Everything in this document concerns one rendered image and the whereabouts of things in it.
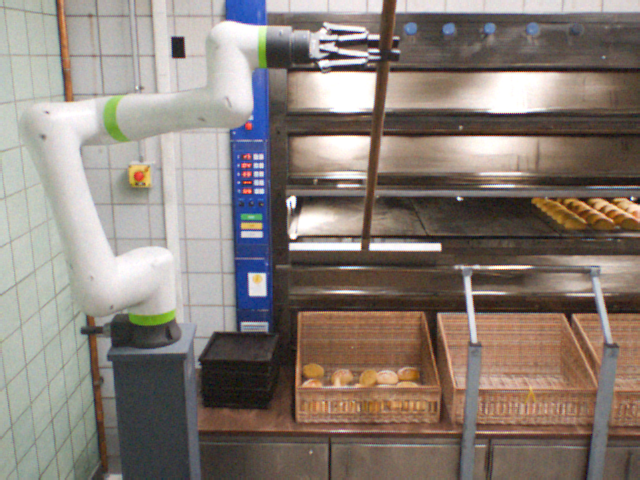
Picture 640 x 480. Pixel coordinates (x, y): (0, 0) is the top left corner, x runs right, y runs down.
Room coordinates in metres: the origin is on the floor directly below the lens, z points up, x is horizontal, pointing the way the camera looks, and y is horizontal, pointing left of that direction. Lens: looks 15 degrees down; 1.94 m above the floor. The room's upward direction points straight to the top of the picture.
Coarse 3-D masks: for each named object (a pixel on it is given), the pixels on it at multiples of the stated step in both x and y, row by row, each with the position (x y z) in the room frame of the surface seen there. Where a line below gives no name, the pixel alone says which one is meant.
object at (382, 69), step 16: (384, 0) 1.45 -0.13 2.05; (384, 16) 1.48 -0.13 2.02; (384, 32) 1.52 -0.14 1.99; (384, 48) 1.55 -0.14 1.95; (384, 64) 1.59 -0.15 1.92; (384, 80) 1.64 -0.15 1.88; (384, 96) 1.69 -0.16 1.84; (384, 112) 1.74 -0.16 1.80; (368, 160) 1.92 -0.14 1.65; (368, 176) 1.98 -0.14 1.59; (368, 192) 2.04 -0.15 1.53; (368, 208) 2.12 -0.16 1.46; (368, 224) 2.20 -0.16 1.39
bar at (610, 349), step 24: (288, 264) 2.44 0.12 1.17; (312, 264) 2.44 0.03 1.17; (336, 264) 2.44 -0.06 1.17; (360, 264) 2.44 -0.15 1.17; (600, 288) 2.37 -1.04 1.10; (600, 312) 2.30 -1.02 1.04; (480, 360) 2.20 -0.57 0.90; (600, 384) 2.21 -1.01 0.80; (600, 408) 2.19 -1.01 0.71; (600, 432) 2.19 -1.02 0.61; (600, 456) 2.19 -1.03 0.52
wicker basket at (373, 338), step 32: (320, 320) 2.76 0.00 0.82; (352, 320) 2.76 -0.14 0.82; (384, 320) 2.76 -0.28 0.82; (416, 320) 2.76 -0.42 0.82; (320, 352) 2.72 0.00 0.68; (352, 352) 2.72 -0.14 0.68; (384, 352) 2.73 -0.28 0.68; (416, 352) 2.73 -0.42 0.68; (352, 384) 2.61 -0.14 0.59; (416, 384) 2.61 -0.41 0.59; (320, 416) 2.32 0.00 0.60; (384, 416) 2.32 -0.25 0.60; (416, 416) 2.31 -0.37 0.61
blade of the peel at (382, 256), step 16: (304, 256) 2.40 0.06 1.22; (320, 256) 2.40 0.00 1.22; (336, 256) 2.40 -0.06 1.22; (352, 256) 2.40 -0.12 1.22; (368, 256) 2.40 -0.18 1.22; (384, 256) 2.39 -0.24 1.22; (400, 256) 2.39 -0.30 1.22; (416, 256) 2.39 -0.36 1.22; (432, 256) 2.39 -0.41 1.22; (304, 272) 2.52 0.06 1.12; (320, 272) 2.52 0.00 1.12; (336, 272) 2.52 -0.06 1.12; (352, 272) 2.51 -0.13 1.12; (368, 272) 2.51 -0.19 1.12; (384, 272) 2.51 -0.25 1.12; (400, 272) 2.51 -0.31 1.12; (416, 272) 2.51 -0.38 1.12
